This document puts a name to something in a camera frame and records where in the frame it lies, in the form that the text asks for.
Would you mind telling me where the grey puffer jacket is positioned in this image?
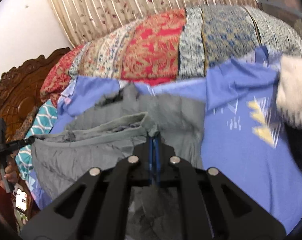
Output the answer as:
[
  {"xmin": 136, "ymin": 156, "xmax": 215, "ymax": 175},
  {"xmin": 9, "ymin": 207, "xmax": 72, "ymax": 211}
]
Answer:
[{"xmin": 31, "ymin": 83, "xmax": 205, "ymax": 239}]

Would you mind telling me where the operator left hand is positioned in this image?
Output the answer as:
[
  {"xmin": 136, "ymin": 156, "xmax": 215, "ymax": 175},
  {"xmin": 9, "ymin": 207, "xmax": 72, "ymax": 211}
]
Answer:
[{"xmin": 0, "ymin": 160, "xmax": 18, "ymax": 189}]

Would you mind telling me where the dark floral pillow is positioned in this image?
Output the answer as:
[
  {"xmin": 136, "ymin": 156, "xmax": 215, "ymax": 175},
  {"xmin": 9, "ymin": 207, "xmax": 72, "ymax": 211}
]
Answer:
[{"xmin": 12, "ymin": 106, "xmax": 39, "ymax": 140}]

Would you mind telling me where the teal patterned pillow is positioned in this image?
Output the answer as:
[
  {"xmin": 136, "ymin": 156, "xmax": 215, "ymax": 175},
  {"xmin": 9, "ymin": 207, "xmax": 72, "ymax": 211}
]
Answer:
[{"xmin": 14, "ymin": 100, "xmax": 59, "ymax": 181}]

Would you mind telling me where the carved wooden headboard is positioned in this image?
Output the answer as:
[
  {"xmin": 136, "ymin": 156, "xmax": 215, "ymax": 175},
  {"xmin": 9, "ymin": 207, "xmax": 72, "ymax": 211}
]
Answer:
[{"xmin": 0, "ymin": 48, "xmax": 70, "ymax": 142}]

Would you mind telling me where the blue printed bedsheet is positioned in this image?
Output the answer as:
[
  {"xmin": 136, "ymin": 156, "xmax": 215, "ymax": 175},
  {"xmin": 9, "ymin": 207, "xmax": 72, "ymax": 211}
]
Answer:
[{"xmin": 25, "ymin": 45, "xmax": 302, "ymax": 234}]

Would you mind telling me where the white fluffy garment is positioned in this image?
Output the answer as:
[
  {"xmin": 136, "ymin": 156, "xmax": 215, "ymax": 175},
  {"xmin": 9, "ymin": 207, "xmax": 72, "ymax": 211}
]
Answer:
[{"xmin": 276, "ymin": 55, "xmax": 302, "ymax": 129}]

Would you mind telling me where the patchwork floral quilt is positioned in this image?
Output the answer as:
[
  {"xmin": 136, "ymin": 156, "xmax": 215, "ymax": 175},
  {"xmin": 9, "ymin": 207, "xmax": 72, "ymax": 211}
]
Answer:
[{"xmin": 40, "ymin": 5, "xmax": 302, "ymax": 105}]

